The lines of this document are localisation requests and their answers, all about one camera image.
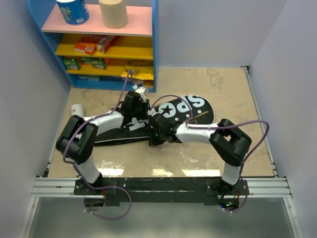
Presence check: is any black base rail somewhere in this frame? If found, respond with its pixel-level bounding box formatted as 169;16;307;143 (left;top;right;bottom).
74;177;249;208

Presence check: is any red white box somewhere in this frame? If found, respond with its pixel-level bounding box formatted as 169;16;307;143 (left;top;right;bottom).
96;36;118;54

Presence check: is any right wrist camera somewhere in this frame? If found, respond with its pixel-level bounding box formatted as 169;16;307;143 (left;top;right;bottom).
147;110;156;116

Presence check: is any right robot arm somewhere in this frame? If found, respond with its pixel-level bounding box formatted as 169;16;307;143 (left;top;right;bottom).
149;113;252;195

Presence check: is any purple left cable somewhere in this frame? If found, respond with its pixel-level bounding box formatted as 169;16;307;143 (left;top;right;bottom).
63;69;139;220

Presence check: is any black racket cover bag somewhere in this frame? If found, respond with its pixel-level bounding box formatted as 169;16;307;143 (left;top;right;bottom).
95;95;214;146

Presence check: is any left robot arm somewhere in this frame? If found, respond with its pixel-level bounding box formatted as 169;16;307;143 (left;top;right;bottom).
56;87;150;194

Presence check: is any green box right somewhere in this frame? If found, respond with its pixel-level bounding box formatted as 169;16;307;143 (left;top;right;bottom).
91;58;107;70

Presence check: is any blue shelf unit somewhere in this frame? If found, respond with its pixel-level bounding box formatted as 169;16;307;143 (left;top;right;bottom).
27;0;159;92

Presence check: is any white shuttlecock tube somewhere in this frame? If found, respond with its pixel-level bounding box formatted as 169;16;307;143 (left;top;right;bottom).
71;104;84;118

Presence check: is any yellow snack bag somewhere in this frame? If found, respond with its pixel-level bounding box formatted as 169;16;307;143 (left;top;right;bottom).
121;65;154;84

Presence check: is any brown paper roll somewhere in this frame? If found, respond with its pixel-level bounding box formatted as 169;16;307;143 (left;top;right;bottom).
99;0;128;29

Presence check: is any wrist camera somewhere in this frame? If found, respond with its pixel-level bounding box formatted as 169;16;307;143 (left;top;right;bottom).
147;110;156;116
132;85;148;97

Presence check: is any orange box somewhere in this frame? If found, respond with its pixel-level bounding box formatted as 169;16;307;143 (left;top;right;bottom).
73;34;104;55

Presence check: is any green box middle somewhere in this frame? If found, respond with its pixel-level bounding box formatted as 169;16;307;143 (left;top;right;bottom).
78;57;93;65

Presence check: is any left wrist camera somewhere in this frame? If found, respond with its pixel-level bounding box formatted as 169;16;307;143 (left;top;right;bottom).
132;85;148;97

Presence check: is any blue snack canister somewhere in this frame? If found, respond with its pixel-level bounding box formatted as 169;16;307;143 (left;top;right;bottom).
56;0;90;25

